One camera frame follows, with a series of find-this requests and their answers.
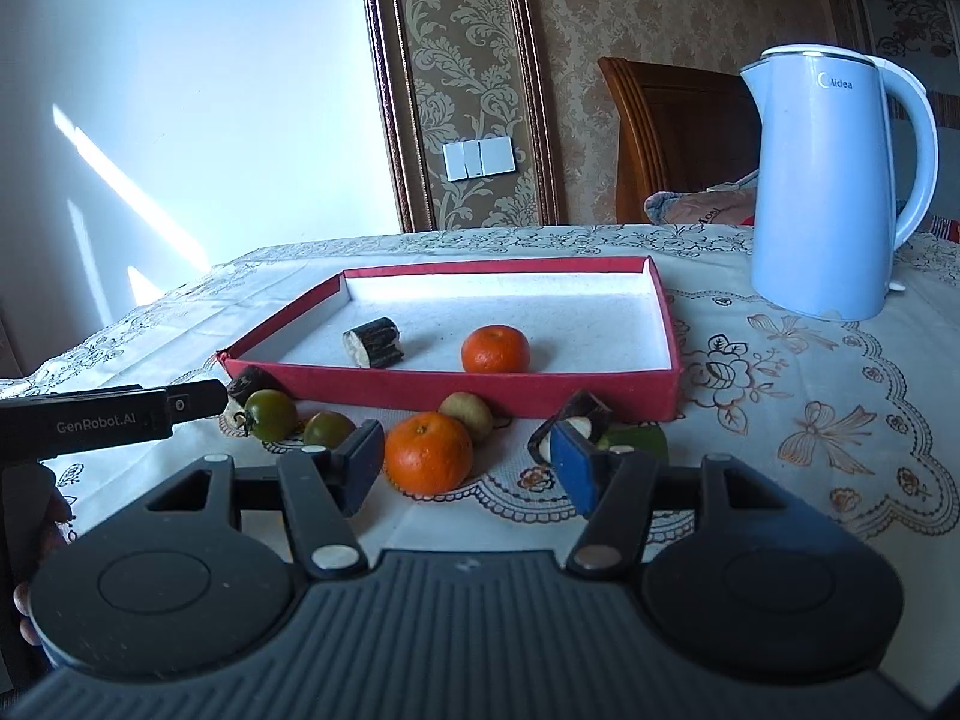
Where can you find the red cardboard tray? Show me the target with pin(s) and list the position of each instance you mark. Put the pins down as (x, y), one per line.
(525, 300)

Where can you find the large green tomato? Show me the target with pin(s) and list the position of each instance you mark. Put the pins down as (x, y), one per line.
(271, 414)

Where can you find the brown kiwi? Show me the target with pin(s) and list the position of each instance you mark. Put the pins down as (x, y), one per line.
(466, 416)

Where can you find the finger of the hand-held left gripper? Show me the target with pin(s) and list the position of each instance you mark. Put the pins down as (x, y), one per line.
(196, 399)

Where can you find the light blue electric kettle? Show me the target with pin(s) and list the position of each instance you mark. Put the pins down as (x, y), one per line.
(817, 187)

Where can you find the folded cloth on chair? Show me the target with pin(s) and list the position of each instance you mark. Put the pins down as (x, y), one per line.
(697, 206)

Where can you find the white wall light switch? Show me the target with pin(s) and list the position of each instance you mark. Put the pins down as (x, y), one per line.
(480, 159)

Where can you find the brown wall moulding frame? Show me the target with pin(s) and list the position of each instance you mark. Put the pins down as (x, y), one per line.
(397, 127)

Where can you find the person's left hand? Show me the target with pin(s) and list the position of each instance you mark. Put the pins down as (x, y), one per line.
(60, 514)

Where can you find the orange mandarin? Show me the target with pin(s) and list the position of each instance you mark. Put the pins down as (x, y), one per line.
(427, 456)
(495, 349)

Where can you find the dark framed patterned panel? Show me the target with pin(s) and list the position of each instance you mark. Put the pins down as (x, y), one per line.
(911, 37)

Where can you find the bright green fruit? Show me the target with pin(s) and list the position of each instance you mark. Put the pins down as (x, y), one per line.
(641, 441)

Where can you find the small green tomato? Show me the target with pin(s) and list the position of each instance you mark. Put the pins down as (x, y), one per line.
(328, 429)

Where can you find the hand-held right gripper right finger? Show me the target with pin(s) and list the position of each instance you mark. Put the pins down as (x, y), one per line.
(574, 465)

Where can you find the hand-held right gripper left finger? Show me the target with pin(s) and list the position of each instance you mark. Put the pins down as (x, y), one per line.
(363, 465)

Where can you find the brown wooden headboard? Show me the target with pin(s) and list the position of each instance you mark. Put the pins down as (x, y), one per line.
(675, 135)

